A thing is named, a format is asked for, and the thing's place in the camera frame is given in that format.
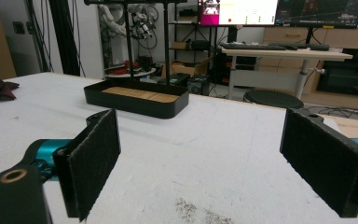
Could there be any white round table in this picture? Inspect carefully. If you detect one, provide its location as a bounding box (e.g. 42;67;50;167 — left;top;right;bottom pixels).
103;63;158;79

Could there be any black metal post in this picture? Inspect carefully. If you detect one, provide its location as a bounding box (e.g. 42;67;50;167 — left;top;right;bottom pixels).
48;0;82;77

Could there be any monitor with dark screen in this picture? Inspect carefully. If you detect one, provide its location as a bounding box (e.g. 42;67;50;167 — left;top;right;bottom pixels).
274;0;358;30

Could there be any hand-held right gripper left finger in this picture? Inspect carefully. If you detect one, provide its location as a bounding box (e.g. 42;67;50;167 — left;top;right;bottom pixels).
52;108;122;223

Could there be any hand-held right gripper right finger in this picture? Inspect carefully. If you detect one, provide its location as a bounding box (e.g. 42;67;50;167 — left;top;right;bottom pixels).
279;107;358;218

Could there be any black metal shelf rack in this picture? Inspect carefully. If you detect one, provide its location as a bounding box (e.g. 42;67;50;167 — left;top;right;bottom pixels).
169;0;222;63

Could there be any wooden cabinet with drawers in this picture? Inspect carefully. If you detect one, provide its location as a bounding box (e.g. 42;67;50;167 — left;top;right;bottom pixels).
256;21;358;112

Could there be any black keyboard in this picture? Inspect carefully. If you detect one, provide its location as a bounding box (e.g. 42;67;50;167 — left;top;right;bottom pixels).
219;42;288;51

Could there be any light wooden desk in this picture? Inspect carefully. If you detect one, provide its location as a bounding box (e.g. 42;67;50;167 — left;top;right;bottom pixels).
221;46;354;101

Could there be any black stand with tray base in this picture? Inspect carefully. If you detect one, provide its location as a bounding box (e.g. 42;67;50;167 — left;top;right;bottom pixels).
83;0;190;120

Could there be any monitor with white screen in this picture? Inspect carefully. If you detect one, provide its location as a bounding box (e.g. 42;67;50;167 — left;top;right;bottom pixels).
197;0;280;27

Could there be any black round stool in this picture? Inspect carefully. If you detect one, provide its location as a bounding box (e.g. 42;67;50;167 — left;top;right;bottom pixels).
242;89;305;110

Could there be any brown cardboard box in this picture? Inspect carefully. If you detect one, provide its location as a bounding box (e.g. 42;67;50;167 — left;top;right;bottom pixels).
161;57;213;78

